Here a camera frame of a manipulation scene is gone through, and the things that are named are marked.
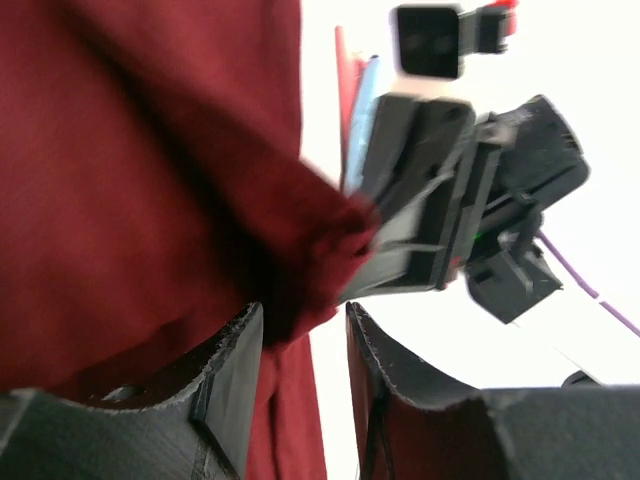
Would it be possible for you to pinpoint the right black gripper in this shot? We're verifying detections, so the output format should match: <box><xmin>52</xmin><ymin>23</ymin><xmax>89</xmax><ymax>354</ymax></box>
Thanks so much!
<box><xmin>341</xmin><ymin>94</ymin><xmax>589</xmax><ymax>324</ymax></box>

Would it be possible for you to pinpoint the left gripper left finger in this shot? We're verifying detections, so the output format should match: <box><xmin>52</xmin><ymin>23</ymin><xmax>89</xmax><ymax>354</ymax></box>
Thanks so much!
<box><xmin>1</xmin><ymin>303</ymin><xmax>263</xmax><ymax>479</ymax></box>

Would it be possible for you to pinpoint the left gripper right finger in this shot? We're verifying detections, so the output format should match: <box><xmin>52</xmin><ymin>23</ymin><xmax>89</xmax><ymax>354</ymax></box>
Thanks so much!
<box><xmin>346</xmin><ymin>303</ymin><xmax>639</xmax><ymax>480</ymax></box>

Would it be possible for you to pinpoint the dark maroon t shirt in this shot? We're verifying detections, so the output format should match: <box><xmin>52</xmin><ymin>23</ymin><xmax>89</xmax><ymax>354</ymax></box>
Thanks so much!
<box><xmin>1</xmin><ymin>1</ymin><xmax>375</xmax><ymax>479</ymax></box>

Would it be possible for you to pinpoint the folded pink t shirt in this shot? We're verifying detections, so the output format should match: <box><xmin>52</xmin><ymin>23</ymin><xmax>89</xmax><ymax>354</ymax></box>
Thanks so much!
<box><xmin>334</xmin><ymin>26</ymin><xmax>367</xmax><ymax>189</ymax></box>

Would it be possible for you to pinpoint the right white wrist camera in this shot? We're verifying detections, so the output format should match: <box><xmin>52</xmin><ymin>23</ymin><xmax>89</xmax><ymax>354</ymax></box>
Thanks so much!
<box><xmin>385</xmin><ymin>1</ymin><xmax>516</xmax><ymax>98</ymax></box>

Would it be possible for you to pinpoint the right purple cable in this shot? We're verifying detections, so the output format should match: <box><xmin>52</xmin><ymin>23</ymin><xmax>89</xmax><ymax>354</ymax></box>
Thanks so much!
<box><xmin>537</xmin><ymin>229</ymin><xmax>640</xmax><ymax>339</ymax></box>

